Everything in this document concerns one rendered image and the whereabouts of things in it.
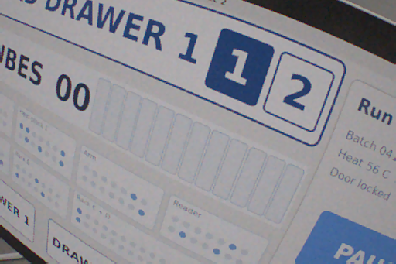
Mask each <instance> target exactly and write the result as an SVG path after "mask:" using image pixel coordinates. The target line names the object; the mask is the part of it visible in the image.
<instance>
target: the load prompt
mask: <svg viewBox="0 0 396 264"><path fill-rule="evenodd" d="M0 16H3V17H6V18H7V19H10V20H12V21H15V22H18V23H19V24H21V23H22V24H23V25H25V26H28V27H30V28H32V29H35V30H38V31H40V32H41V33H45V34H46V35H49V36H52V37H54V38H57V39H60V40H62V41H63V42H64V41H65V42H66V43H68V44H71V45H73V46H75V47H79V48H81V49H82V50H86V51H87V52H90V53H92V54H93V53H94V54H96V55H97V56H99V57H102V58H105V59H107V60H110V61H111V62H113V63H118V64H119V65H122V66H123V67H127V68H128V69H130V70H133V71H134V72H136V73H137V72H139V73H140V74H144V75H145V76H147V77H150V78H152V79H154V80H157V81H159V82H162V83H164V84H166V85H169V86H170V87H174V88H175V89H177V90H180V91H182V92H184V93H187V94H190V95H192V96H194V97H196V98H199V99H201V100H204V101H206V102H208V104H212V105H214V106H217V107H218V108H222V109H223V110H225V111H228V112H230V113H232V114H235V115H237V116H240V117H242V118H244V119H247V120H248V121H250V122H253V123H255V124H258V125H260V126H262V127H265V128H267V129H270V130H272V131H273V132H277V133H278V134H279V135H283V136H284V137H287V138H289V139H291V140H293V141H295V142H297V143H301V144H303V145H304V146H308V147H309V148H310V149H314V150H315V151H317V149H318V148H319V145H320V142H321V140H322V138H323V135H324V133H325V131H326V127H327V125H328V123H329V120H330V119H331V114H332V113H333V109H334V108H335V104H336V102H337V100H338V96H339V94H340V90H341V88H342V86H343V82H344V81H345V76H346V75H347V71H348V69H349V65H350V63H348V62H346V61H344V60H341V59H340V58H337V57H334V56H333V55H330V54H328V53H327V52H324V51H322V50H319V49H317V48H315V47H312V46H310V45H307V44H305V43H303V42H301V41H298V40H297V39H293V38H291V37H289V36H286V35H283V34H281V33H277V32H276V31H274V30H273V29H269V28H266V27H264V26H260V25H258V24H256V23H253V22H250V21H247V20H245V19H241V18H238V17H236V16H234V15H230V14H227V13H225V12H222V11H220V10H217V9H213V8H211V7H206V6H204V5H200V4H198V3H195V2H191V1H187V0H0Z"/></svg>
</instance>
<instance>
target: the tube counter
mask: <svg viewBox="0 0 396 264"><path fill-rule="evenodd" d="M49 110H50V111H52V112H54V113H55V114H57V115H59V116H60V117H61V118H64V119H65V120H67V121H68V122H70V123H72V124H73V125H75V126H76V127H78V128H79V129H82V130H84V131H85V132H87V133H89V134H91V135H92V136H94V137H96V138H98V139H99V140H101V141H103V142H105V143H107V144H108V145H110V146H112V147H114V148H116V149H118V150H120V151H122V152H123V153H126V154H128V155H129V156H131V157H133V158H135V159H137V161H139V162H140V163H143V164H145V165H146V166H149V167H151V168H153V169H154V170H157V171H159V172H160V173H163V174H165V175H166V176H168V177H171V178H173V179H174V180H177V181H179V182H180V183H183V184H185V185H187V186H188V187H191V188H193V189H194V190H197V191H199V192H200V193H202V194H205V195H206V196H209V197H212V198H213V199H215V200H217V201H219V202H221V203H223V204H227V205H229V206H231V207H233V208H235V209H236V210H239V211H241V212H243V213H245V214H249V215H250V216H252V217H253V218H257V219H259V220H260V221H264V222H266V223H268V224H270V225H272V226H275V227H276V228H281V227H282V225H283V223H284V221H285V219H286V217H287V215H288V213H289V211H290V209H291V206H292V204H293V203H294V200H295V198H296V196H297V193H298V192H299V189H300V187H301V186H302V182H303V180H304V179H305V177H306V174H307V173H308V171H309V166H307V165H305V164H304V163H299V162H298V161H296V160H294V159H292V158H290V157H287V156H283V155H282V154H281V153H277V152H276V151H274V150H272V149H269V148H268V147H266V146H263V145H261V144H257V143H255V142H252V141H251V140H249V139H246V138H244V137H242V136H239V135H237V134H235V133H232V132H230V131H228V130H227V129H224V128H223V127H221V126H219V125H216V124H214V123H212V122H208V121H207V120H205V119H203V118H200V117H198V116H196V115H193V114H191V113H189V112H187V111H184V110H182V109H180V108H177V107H175V106H173V105H170V104H168V103H166V102H164V101H162V100H161V99H159V98H157V97H154V96H152V95H150V94H147V93H145V92H144V91H141V90H137V89H135V88H133V87H130V86H128V85H127V84H124V83H122V82H120V81H117V80H115V79H114V78H112V77H109V76H108V75H107V76H106V75H104V74H102V73H100V72H98V71H96V70H94V69H91V68H89V67H87V66H85V65H83V64H80V63H78V62H76V61H74V60H71V59H69V58H67V57H64V56H62V55H60V57H59V61H58V64H57V68H56V74H55V78H54V82H53V93H52V97H51V102H50V106H49Z"/></svg>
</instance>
